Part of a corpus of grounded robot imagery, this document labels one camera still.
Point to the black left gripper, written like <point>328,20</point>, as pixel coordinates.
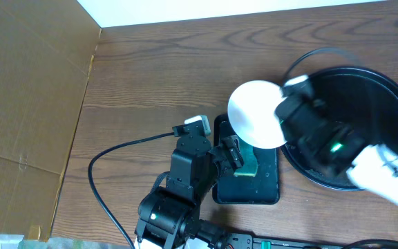
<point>229,152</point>

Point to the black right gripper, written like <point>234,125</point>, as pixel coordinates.
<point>289,107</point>

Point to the green yellow sponge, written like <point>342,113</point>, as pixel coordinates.
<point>250,162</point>

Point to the white plate green stain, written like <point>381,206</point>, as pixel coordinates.
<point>251,113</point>

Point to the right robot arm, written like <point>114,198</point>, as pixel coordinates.
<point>375,169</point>

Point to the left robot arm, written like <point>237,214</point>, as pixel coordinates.
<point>169,216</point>

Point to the black rectangular tray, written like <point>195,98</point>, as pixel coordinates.
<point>263,189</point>

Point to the round black tray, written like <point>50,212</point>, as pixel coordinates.
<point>364,99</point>

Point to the cardboard panel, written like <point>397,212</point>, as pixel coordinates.
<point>46,52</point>

